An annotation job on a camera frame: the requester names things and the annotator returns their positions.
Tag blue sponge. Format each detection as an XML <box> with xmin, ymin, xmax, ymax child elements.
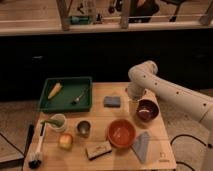
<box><xmin>104</xmin><ymin>96</ymin><xmax>121</xmax><ymax>107</ymax></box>

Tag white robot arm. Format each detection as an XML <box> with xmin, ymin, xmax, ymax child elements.
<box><xmin>127</xmin><ymin>61</ymin><xmax>213</xmax><ymax>171</ymax></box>

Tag metal cup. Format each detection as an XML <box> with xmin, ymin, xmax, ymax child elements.
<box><xmin>76</xmin><ymin>121</ymin><xmax>91</xmax><ymax>138</ymax></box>

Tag dark purple bowl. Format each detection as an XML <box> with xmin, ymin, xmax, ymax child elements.
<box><xmin>136</xmin><ymin>99</ymin><xmax>159</xmax><ymax>122</ymax></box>

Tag orange bowl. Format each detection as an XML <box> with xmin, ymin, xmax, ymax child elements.
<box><xmin>106</xmin><ymin>119</ymin><xmax>136</xmax><ymax>149</ymax></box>

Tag grey folded cloth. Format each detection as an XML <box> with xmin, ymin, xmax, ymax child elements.
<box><xmin>132</xmin><ymin>132</ymin><xmax>150</xmax><ymax>163</ymax></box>

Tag metal spoon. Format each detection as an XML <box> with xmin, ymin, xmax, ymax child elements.
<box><xmin>71</xmin><ymin>89</ymin><xmax>88</xmax><ymax>105</ymax></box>

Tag wooden block eraser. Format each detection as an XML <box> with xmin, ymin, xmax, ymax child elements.
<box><xmin>86</xmin><ymin>141</ymin><xmax>112</xmax><ymax>160</ymax></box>

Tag green plastic tray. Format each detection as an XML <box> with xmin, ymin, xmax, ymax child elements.
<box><xmin>39</xmin><ymin>77</ymin><xmax>92</xmax><ymax>113</ymax></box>

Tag yellow corn cob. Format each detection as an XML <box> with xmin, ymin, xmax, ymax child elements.
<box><xmin>48</xmin><ymin>83</ymin><xmax>62</xmax><ymax>99</ymax></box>

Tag white mug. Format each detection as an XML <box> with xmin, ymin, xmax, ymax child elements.
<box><xmin>49</xmin><ymin>114</ymin><xmax>67</xmax><ymax>133</ymax></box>

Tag apple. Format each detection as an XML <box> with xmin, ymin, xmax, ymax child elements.
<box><xmin>58</xmin><ymin>133</ymin><xmax>73</xmax><ymax>150</ymax></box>

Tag green vegetable in mug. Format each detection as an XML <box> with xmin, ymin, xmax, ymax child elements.
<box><xmin>41</xmin><ymin>119</ymin><xmax>63</xmax><ymax>127</ymax></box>

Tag green bottle on shelf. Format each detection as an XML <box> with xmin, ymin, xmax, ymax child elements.
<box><xmin>69</xmin><ymin>16</ymin><xmax>90</xmax><ymax>25</ymax></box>

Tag black cable on floor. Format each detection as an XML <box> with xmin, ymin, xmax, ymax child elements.
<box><xmin>170</xmin><ymin>133</ymin><xmax>209</xmax><ymax>171</ymax></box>

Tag wooden shelf frame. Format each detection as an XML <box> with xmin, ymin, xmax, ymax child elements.
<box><xmin>0</xmin><ymin>0</ymin><xmax>212</xmax><ymax>35</ymax></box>

